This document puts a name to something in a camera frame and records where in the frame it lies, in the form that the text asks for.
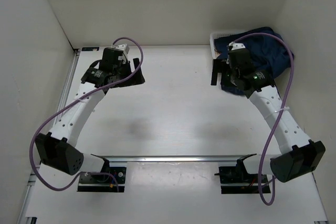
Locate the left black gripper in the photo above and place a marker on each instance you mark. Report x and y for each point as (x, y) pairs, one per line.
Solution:
(137, 79)

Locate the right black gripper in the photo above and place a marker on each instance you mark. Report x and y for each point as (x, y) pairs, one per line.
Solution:
(217, 67)

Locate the dark blue denim trousers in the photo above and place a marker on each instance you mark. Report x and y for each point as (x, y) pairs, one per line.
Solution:
(268, 55)

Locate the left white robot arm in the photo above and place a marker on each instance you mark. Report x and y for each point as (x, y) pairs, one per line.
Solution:
(57, 148)

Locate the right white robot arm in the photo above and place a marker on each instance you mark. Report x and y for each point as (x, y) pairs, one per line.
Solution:
(299, 154)

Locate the white plastic basket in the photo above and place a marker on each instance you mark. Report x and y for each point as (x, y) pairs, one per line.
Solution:
(218, 34)

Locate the black label sticker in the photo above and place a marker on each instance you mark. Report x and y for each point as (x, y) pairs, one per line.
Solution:
(90, 49)

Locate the aluminium left rail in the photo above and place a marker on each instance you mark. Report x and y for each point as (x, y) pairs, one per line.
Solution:
(68, 82)

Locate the aluminium rail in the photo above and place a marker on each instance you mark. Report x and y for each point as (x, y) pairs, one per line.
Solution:
(175, 158)
(68, 82)

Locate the aluminium front rail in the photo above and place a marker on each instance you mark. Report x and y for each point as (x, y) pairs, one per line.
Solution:
(175, 158)

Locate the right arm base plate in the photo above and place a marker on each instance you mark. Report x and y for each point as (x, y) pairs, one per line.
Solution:
(235, 182)

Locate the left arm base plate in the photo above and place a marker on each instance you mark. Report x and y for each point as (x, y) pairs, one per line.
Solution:
(104, 183)

